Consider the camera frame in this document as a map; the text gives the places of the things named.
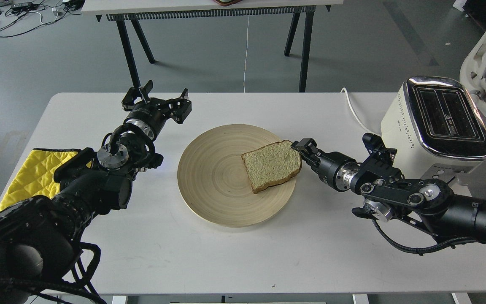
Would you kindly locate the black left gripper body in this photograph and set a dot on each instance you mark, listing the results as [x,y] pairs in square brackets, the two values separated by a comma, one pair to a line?
[149,117]

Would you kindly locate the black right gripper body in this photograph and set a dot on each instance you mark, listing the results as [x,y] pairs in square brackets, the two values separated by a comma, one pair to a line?
[334,169]

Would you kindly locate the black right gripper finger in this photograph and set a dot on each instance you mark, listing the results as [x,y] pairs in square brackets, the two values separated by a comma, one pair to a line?
[308,150]

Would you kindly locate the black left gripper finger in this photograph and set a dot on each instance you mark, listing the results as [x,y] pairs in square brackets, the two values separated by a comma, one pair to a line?
[137,95]
[177,109]

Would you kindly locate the slice of bread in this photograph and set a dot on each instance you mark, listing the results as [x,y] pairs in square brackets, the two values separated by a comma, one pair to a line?
[270,165]

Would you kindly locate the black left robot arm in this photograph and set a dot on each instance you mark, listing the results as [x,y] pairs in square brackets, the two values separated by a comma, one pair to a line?
[40,237]

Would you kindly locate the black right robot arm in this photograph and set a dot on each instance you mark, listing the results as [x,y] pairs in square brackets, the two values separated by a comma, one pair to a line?
[429,205]

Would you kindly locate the cream chrome toaster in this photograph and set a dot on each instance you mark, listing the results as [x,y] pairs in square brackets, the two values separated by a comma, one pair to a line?
[436,129]

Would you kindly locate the round wooden plate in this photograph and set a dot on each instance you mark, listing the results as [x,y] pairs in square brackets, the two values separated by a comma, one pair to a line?
[214,183]

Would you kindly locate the background table with black legs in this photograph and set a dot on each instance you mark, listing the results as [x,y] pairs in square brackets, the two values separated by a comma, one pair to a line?
[133,11]

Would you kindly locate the brown object on background table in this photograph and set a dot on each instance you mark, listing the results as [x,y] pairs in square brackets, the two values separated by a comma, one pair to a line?
[226,2]

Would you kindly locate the yellow quilted cloth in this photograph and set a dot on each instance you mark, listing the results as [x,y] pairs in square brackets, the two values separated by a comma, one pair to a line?
[36,175]

